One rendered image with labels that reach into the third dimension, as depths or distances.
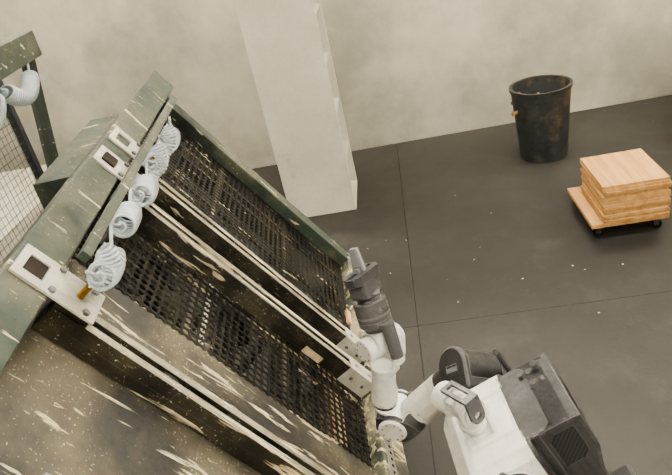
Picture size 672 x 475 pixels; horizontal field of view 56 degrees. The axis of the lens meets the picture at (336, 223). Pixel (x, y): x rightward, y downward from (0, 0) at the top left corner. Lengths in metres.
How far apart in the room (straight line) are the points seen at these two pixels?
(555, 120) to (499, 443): 4.49
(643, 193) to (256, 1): 3.04
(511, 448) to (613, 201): 3.29
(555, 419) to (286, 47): 4.08
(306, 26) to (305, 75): 0.38
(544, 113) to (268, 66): 2.32
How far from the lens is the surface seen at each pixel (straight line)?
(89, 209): 1.67
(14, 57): 2.67
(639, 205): 4.65
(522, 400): 1.50
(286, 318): 2.07
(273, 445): 1.63
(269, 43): 5.11
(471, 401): 1.39
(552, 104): 5.66
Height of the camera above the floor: 2.43
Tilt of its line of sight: 27 degrees down
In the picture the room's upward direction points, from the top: 13 degrees counter-clockwise
